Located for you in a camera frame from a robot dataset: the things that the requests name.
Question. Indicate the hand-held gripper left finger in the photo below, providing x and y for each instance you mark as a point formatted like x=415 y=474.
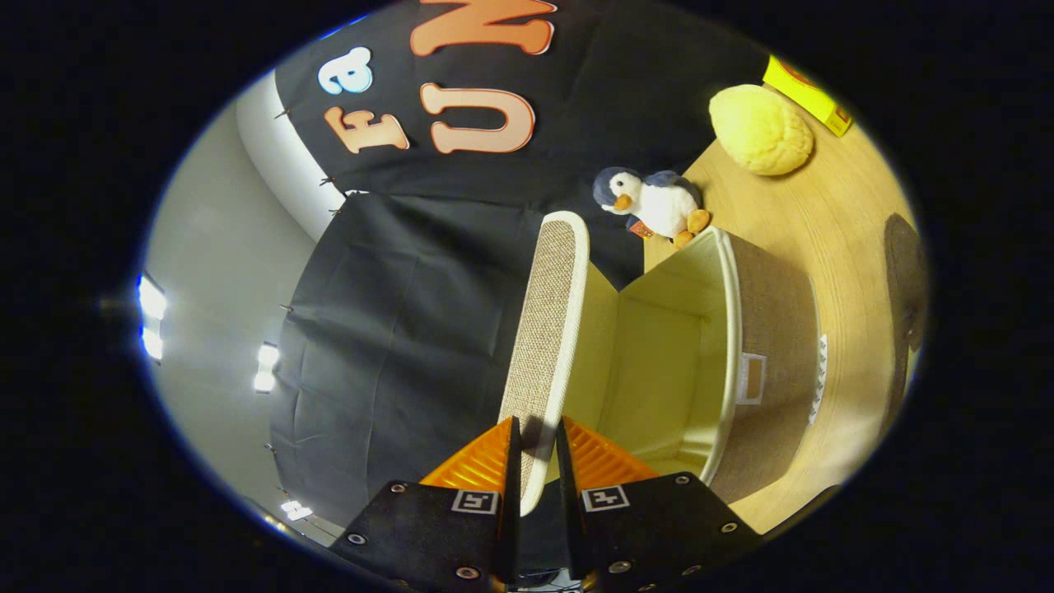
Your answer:
x=512 y=527

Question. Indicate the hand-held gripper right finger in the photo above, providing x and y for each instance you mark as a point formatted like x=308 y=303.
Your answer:
x=570 y=511

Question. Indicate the beige fabric storage box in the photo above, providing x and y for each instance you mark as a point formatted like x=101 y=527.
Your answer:
x=774 y=329

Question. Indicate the brown fuzzy shoe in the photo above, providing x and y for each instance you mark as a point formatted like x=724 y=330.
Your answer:
x=906 y=272

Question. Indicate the ceiling light panel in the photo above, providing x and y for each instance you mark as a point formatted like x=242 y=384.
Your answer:
x=152 y=301
x=296 y=509
x=265 y=366

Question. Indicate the penguin plush toy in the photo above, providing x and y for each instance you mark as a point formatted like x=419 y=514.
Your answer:
x=659 y=206

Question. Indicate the yellow bun-shaped plush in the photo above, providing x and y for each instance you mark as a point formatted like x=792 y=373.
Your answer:
x=762 y=132

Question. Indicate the yellow book with red circle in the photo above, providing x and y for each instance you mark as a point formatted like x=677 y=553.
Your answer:
x=803 y=91

